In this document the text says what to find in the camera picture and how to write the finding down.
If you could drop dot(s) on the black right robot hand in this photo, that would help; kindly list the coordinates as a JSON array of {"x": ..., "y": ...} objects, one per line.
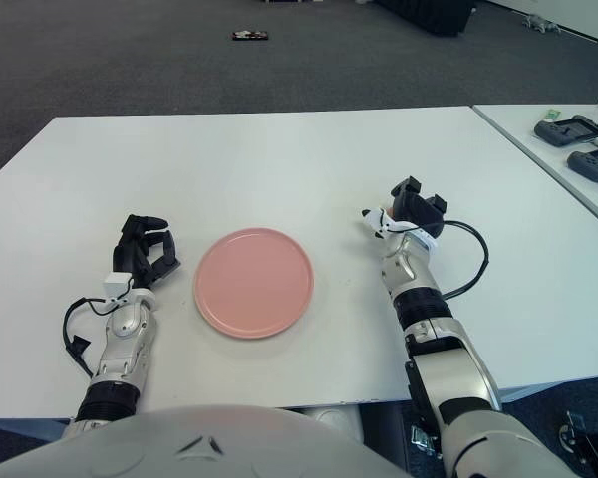
[{"x": 418, "y": 209}]

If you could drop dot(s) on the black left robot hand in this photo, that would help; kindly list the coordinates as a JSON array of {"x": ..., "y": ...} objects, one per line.
[{"x": 127, "y": 254}]

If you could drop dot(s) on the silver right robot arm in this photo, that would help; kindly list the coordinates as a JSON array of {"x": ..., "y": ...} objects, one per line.
[{"x": 428, "y": 318}]

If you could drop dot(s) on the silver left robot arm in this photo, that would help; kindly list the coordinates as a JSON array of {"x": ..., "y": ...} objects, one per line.
[{"x": 124, "y": 333}]

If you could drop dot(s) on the pink round plate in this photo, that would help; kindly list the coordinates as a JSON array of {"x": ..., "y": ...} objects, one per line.
[{"x": 254, "y": 284}]

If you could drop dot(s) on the green packet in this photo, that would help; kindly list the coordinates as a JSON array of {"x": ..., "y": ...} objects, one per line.
[{"x": 553, "y": 115}]

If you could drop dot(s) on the black handheld controller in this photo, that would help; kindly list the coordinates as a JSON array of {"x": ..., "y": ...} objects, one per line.
[
  {"x": 568, "y": 130},
  {"x": 595, "y": 164}
]

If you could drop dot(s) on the black furniture block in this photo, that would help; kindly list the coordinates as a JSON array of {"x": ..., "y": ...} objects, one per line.
[{"x": 428, "y": 15}]

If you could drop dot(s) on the grey white robot torso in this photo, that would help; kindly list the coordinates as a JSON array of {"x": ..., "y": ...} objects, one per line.
[{"x": 204, "y": 448}]

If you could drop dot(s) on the small grey robot dog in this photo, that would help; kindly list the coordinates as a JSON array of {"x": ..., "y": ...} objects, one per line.
[{"x": 540, "y": 23}]

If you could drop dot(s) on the silver metal clasp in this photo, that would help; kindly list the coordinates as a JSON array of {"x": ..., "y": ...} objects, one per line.
[{"x": 423, "y": 440}]

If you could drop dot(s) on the small dark floor object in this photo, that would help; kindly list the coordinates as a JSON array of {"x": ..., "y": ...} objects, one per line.
[{"x": 250, "y": 35}]

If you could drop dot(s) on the black metal stand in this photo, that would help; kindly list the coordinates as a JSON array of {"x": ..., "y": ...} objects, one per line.
[{"x": 590, "y": 443}]

